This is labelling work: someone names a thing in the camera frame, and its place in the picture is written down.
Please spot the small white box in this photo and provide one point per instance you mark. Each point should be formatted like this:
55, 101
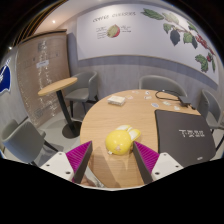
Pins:
116, 100

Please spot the blue wall sign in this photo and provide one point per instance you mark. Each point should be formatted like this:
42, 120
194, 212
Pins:
4, 80

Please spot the white plant mural wall panel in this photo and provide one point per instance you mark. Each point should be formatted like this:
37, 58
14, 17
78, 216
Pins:
146, 36

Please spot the black mouse pad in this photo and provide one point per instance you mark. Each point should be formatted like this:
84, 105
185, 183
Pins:
183, 146

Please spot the small round wooden side table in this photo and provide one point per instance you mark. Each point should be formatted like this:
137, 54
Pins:
56, 86

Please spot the wooden wall board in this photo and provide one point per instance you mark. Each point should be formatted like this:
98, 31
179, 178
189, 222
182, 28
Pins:
40, 73

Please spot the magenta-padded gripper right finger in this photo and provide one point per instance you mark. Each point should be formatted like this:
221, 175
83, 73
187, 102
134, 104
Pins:
166, 163

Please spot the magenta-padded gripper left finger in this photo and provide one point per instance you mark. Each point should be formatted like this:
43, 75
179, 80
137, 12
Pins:
55, 163

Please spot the small white paper card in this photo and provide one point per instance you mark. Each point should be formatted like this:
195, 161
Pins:
166, 103
155, 105
176, 107
147, 97
129, 97

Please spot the yellow computer mouse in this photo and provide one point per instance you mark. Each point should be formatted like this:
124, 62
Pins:
118, 141

